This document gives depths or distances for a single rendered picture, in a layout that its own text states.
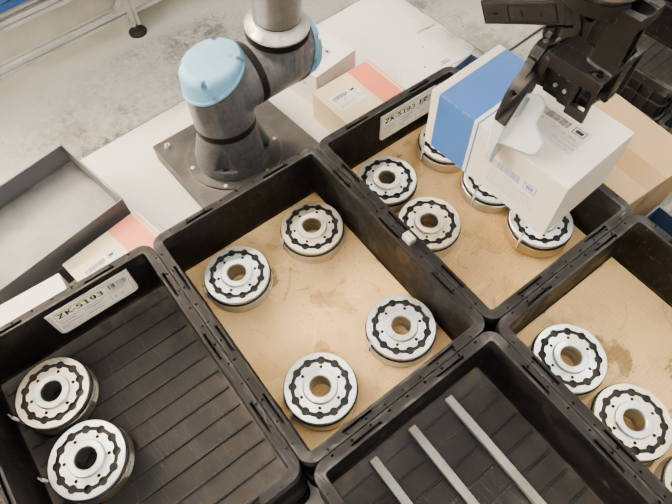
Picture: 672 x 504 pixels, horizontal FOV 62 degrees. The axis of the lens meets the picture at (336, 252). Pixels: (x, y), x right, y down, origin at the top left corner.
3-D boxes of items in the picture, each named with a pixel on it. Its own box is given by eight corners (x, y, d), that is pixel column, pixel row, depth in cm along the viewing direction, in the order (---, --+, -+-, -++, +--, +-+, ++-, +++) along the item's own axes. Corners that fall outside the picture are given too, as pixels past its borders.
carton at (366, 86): (348, 149, 119) (348, 125, 113) (314, 118, 124) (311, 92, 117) (403, 113, 124) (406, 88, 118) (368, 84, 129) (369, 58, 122)
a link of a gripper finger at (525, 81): (498, 126, 58) (551, 48, 54) (487, 118, 59) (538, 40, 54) (516, 126, 62) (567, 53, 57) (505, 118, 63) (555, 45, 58)
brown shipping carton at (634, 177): (469, 162, 117) (485, 106, 103) (546, 117, 122) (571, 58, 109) (577, 265, 104) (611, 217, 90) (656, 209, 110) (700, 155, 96)
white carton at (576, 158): (424, 139, 75) (432, 89, 67) (484, 96, 78) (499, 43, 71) (543, 235, 67) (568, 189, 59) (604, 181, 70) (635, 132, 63)
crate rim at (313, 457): (153, 248, 84) (148, 240, 81) (314, 152, 92) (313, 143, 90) (308, 474, 67) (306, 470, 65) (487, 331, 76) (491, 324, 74)
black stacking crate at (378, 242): (172, 278, 92) (150, 242, 82) (317, 189, 100) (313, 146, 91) (313, 483, 75) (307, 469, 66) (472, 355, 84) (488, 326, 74)
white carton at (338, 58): (259, 66, 133) (254, 34, 125) (296, 41, 137) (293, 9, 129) (318, 108, 125) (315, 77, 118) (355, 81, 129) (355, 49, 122)
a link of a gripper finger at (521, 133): (509, 187, 60) (563, 113, 55) (468, 155, 63) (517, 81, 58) (520, 185, 63) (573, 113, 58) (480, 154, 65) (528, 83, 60)
